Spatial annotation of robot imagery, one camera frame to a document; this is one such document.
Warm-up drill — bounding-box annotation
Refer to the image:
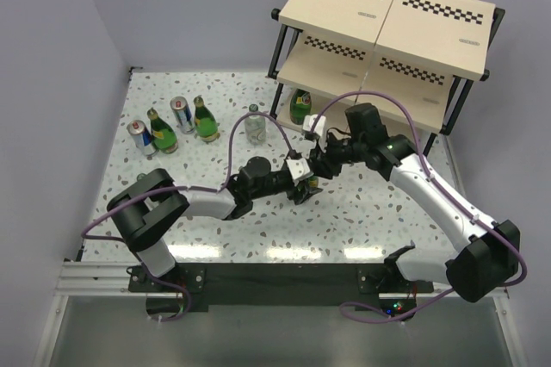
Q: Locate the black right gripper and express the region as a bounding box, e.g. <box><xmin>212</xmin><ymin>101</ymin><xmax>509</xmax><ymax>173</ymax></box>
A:
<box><xmin>307</xmin><ymin>130</ymin><xmax>367</xmax><ymax>180</ymax></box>

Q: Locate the green Perrier bottle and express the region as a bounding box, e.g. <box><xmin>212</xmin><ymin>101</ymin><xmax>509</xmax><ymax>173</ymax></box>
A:
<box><xmin>194</xmin><ymin>96</ymin><xmax>220</xmax><ymax>143</ymax></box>
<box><xmin>302</xmin><ymin>175</ymin><xmax>322</xmax><ymax>195</ymax></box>
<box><xmin>146</xmin><ymin>108</ymin><xmax>178</xmax><ymax>154</ymax></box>

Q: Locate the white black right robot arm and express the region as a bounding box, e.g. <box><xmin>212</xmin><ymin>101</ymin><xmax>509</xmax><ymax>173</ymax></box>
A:
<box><xmin>302</xmin><ymin>103</ymin><xmax>520</xmax><ymax>302</ymax></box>

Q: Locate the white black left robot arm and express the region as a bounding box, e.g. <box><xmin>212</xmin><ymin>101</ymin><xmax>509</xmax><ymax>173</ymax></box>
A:
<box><xmin>107</xmin><ymin>157</ymin><xmax>322</xmax><ymax>291</ymax></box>

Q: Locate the green bottle on shelf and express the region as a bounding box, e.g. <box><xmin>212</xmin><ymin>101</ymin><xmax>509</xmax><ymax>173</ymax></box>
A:
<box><xmin>289</xmin><ymin>89</ymin><xmax>312</xmax><ymax>125</ymax></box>

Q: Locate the beige three-tier shelf unit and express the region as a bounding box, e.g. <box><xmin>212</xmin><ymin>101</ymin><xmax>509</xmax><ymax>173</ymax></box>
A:
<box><xmin>268</xmin><ymin>0</ymin><xmax>505</xmax><ymax>144</ymax></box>

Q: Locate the clear bottle green cap centre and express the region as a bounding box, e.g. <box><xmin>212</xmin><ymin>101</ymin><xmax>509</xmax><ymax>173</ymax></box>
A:
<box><xmin>244</xmin><ymin>103</ymin><xmax>266</xmax><ymax>146</ymax></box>

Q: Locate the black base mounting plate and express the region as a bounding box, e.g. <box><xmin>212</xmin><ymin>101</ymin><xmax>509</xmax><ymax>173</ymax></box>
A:
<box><xmin>126</xmin><ymin>263</ymin><xmax>434</xmax><ymax>316</ymax></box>

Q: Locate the silver blue can back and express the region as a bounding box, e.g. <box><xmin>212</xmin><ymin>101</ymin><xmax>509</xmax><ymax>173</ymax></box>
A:
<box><xmin>170</xmin><ymin>96</ymin><xmax>195</xmax><ymax>134</ymax></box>

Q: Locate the silver blue can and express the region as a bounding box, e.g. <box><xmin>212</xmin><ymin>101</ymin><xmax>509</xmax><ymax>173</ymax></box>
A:
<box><xmin>170</xmin><ymin>96</ymin><xmax>195</xmax><ymax>134</ymax></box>
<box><xmin>127</xmin><ymin>120</ymin><xmax>158</xmax><ymax>157</ymax></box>

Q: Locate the silver blue can front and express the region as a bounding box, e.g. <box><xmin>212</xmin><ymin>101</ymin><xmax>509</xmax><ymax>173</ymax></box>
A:
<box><xmin>127</xmin><ymin>120</ymin><xmax>158</xmax><ymax>157</ymax></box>

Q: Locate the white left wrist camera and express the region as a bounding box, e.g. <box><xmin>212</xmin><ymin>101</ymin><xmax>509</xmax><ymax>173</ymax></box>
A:
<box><xmin>285</xmin><ymin>158</ymin><xmax>313</xmax><ymax>184</ymax></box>

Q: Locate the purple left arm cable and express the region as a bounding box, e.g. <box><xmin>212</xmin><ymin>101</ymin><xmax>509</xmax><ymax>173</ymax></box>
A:
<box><xmin>81</xmin><ymin>111</ymin><xmax>298</xmax><ymax>325</ymax></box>

